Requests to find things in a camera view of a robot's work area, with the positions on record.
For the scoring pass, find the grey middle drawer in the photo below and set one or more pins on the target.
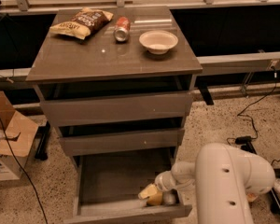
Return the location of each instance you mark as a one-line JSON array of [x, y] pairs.
[[121, 136]]

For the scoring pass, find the yellow sponge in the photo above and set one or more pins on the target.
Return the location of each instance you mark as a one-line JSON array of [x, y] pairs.
[[155, 199]]

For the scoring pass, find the black table leg left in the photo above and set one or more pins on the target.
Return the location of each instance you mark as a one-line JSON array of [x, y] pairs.
[[42, 137]]

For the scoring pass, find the white paper bowl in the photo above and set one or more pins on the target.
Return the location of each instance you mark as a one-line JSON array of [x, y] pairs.
[[158, 41]]

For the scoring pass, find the grey top drawer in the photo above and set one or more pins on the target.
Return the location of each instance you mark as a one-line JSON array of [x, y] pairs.
[[112, 106]]

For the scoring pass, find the grey drawer cabinet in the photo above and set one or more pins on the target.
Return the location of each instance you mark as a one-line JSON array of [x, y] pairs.
[[100, 62]]

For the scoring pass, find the grey bottom drawer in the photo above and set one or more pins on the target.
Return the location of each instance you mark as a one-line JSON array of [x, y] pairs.
[[108, 186]]

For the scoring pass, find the brown cardboard box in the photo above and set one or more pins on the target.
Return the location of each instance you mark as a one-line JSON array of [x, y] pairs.
[[17, 135]]

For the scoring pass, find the grey metal window rail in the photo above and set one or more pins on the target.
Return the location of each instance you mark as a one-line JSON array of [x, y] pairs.
[[212, 65]]

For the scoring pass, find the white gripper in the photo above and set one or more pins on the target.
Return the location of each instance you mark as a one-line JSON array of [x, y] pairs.
[[163, 181]]

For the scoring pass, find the red soda can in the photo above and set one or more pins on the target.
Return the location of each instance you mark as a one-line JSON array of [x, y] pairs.
[[122, 29]]

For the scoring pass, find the grey drawer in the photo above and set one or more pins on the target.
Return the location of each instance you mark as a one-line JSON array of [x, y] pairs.
[[112, 106], [121, 136], [108, 186]]

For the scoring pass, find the clear plastic bottle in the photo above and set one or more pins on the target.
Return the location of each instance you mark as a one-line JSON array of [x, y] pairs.
[[251, 197]]

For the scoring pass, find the brown yellow chip bag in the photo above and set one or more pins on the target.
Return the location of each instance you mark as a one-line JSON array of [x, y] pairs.
[[86, 22]]

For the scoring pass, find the black metal stand leg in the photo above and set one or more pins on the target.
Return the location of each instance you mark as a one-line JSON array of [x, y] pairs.
[[246, 142]]

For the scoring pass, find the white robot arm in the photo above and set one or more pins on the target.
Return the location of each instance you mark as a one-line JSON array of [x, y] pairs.
[[223, 176]]

